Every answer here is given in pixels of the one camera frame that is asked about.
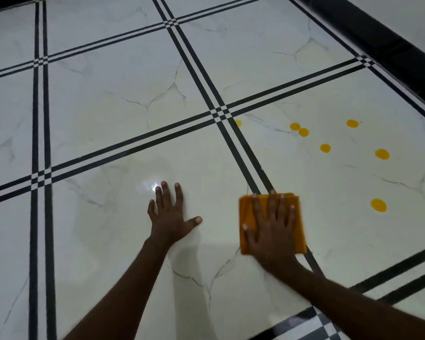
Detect person's left hand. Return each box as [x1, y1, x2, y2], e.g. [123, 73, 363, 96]
[147, 180, 203, 249]

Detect person's right hand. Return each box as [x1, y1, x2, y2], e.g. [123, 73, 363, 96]
[241, 189, 302, 274]

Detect orange cleaning cloth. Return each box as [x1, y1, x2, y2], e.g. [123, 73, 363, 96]
[238, 193, 308, 255]

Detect yellow spill drops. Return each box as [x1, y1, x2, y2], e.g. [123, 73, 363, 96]
[233, 118, 391, 213]

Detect person's right forearm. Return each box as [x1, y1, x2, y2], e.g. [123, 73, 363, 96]
[267, 260, 425, 340]

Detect person's left forearm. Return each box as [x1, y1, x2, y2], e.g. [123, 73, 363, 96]
[62, 238, 172, 340]

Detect black skirting board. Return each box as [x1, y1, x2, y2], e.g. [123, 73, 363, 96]
[0, 0, 425, 114]

